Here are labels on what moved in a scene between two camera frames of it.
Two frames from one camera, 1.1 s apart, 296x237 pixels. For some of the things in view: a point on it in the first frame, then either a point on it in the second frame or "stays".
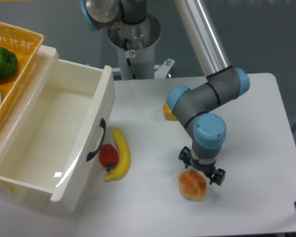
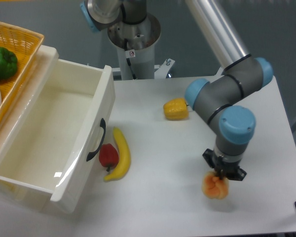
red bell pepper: [108, 156] stays
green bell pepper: [3, 63] stays
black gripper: [218, 176] to [229, 170]
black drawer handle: [103, 125] stays
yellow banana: [124, 157] stays
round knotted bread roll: [192, 185] to [213, 186]
